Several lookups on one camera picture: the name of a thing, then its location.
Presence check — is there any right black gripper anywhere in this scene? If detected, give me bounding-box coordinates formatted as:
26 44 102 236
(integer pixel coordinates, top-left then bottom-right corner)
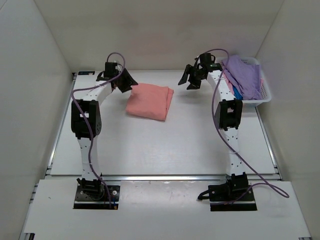
178 65 205 91

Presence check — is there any salmon pink t shirt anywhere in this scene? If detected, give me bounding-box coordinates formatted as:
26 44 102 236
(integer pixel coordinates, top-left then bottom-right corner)
125 83 174 122

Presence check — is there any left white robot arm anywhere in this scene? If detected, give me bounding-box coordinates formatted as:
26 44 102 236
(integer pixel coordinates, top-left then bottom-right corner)
71 61 138 201

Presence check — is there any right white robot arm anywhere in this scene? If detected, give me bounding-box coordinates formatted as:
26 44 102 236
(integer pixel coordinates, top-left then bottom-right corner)
179 52 255 205

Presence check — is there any light pink t shirt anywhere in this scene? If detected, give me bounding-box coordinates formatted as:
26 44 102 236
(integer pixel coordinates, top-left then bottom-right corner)
225 77 235 95

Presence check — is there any black corner label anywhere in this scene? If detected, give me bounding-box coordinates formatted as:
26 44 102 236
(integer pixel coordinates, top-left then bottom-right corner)
78 71 95 76

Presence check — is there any blue t shirt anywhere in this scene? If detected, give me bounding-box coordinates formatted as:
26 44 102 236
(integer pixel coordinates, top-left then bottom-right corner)
232 86 243 101

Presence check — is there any purple t shirt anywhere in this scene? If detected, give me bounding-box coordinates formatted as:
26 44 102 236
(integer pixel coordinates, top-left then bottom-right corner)
222 55 262 101

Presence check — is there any white plastic basket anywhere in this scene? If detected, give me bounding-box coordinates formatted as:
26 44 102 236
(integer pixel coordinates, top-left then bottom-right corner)
215 56 272 108

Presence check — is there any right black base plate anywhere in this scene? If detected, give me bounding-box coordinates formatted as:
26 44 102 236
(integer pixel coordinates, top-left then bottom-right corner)
208 184 258 212

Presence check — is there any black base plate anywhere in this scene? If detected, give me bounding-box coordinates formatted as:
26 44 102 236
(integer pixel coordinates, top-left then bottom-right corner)
73 185 121 210
208 184 258 212

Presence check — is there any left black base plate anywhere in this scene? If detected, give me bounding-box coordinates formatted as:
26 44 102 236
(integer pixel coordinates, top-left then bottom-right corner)
73 185 121 210

